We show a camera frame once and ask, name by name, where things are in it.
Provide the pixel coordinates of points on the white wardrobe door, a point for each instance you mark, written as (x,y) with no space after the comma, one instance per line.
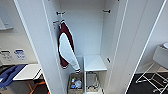
(140,43)
(36,43)

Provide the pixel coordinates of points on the white wardrobe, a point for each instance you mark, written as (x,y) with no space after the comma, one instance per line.
(86,33)

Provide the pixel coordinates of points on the maroon and white jacket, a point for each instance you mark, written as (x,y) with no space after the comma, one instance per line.
(66,46)

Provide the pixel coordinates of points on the small dark door latch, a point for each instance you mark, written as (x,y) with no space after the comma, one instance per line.
(108,60)

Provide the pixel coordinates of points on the white hanger with jacket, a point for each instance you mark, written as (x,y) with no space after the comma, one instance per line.
(61,20)

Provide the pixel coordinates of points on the pale round item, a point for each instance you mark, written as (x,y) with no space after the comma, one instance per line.
(78,82)

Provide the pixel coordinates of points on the dark storage basket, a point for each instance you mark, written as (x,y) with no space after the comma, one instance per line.
(75,83)

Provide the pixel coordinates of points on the white label with orange band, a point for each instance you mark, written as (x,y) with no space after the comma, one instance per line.
(55,23)

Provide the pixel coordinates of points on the small blue item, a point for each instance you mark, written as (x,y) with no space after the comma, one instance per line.
(72,86)

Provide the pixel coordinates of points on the black wardrobe hook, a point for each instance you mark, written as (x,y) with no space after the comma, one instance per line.
(60,13)
(106,11)

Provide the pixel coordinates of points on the black table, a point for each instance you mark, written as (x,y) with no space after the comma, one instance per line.
(38,83)

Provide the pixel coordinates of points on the flat white board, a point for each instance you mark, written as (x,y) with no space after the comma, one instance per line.
(28,71)

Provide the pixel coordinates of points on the white high stool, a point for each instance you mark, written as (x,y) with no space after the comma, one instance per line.
(156,66)

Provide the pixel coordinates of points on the wall sign with blue print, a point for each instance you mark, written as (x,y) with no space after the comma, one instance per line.
(20,54)

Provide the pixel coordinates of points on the wall sign with dark print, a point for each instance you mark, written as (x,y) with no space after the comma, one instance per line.
(6,55)

